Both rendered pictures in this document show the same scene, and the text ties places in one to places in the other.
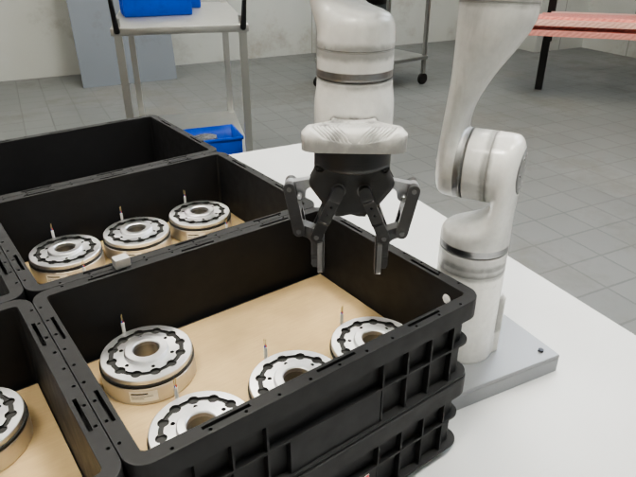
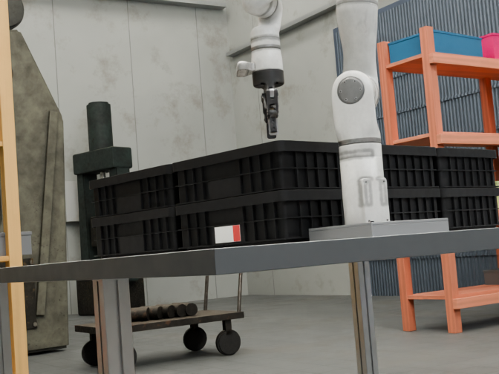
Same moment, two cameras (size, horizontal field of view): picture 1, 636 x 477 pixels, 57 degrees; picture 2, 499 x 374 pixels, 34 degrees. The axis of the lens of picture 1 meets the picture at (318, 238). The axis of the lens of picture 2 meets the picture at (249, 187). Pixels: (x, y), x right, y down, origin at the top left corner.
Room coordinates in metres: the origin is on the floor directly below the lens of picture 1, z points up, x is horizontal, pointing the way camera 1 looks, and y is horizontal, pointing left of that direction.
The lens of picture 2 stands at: (0.29, -1.96, 0.69)
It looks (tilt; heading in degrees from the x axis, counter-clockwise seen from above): 4 degrees up; 84
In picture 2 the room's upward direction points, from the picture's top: 5 degrees counter-clockwise
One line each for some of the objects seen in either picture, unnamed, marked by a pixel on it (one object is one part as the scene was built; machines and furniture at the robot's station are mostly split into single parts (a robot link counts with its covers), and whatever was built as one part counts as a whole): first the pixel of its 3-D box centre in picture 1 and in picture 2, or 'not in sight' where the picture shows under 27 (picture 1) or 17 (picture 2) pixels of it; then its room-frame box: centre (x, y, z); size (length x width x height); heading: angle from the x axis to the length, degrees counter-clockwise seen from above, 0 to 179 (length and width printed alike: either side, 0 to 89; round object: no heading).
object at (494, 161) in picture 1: (481, 194); (356, 111); (0.71, -0.22, 0.98); 0.09 x 0.09 x 0.17; 64
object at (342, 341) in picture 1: (374, 343); not in sight; (0.55, -0.07, 0.86); 0.10 x 0.10 x 0.01
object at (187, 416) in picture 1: (202, 425); not in sight; (0.42, 0.11, 0.86); 0.05 x 0.05 x 0.01
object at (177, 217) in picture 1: (200, 214); not in sight; (0.90, 0.20, 0.86); 0.10 x 0.10 x 0.01
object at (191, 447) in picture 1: (256, 304); (266, 158); (0.54, 0.07, 0.92); 0.40 x 0.30 x 0.02; 127
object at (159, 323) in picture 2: not in sight; (162, 297); (0.22, 3.82, 0.42); 1.12 x 0.62 x 0.85; 29
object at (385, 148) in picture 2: (149, 211); (345, 160); (0.78, 0.25, 0.92); 0.40 x 0.30 x 0.02; 127
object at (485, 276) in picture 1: (466, 296); (362, 184); (0.71, -0.21, 0.82); 0.09 x 0.09 x 0.17; 20
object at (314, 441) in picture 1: (258, 341); (267, 179); (0.54, 0.07, 0.87); 0.40 x 0.30 x 0.11; 127
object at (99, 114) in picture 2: not in sight; (105, 207); (-0.56, 9.60, 1.46); 0.95 x 0.77 x 2.92; 117
